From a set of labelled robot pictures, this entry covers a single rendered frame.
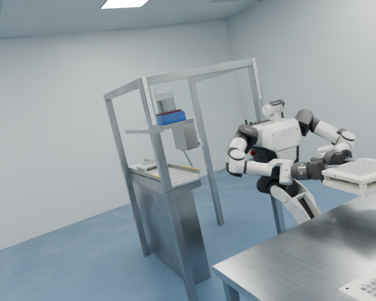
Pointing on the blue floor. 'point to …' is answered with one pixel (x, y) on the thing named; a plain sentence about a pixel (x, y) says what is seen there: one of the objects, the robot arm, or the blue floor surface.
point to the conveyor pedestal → (160, 208)
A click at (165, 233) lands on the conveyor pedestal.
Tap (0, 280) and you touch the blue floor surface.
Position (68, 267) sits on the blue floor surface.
